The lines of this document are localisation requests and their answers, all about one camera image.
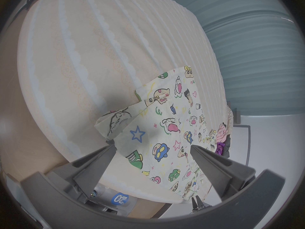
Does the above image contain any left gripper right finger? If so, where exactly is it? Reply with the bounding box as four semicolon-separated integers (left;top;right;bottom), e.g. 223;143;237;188
190;145;257;203

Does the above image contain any black garment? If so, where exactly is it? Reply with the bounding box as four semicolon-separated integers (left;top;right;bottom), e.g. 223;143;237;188
223;134;233;157

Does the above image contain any pink garment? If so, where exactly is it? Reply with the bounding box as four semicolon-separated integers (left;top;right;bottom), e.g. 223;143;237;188
216;123;229;142

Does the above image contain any bed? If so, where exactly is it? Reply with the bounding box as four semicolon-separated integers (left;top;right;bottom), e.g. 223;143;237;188
17;0;252;205

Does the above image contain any white printed pyjama top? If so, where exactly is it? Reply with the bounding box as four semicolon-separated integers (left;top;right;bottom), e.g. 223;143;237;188
94;66;216;201

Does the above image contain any grey bedside table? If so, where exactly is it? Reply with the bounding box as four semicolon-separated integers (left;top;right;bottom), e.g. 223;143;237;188
227;101;241;124

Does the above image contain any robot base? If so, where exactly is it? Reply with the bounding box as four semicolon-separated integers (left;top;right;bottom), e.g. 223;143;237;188
86;184;137;218

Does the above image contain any blue-green curtain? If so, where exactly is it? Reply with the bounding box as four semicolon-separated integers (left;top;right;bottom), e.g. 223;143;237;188
141;0;303;116

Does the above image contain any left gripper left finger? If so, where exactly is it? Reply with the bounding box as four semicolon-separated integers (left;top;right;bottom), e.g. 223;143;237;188
48;144;117;200

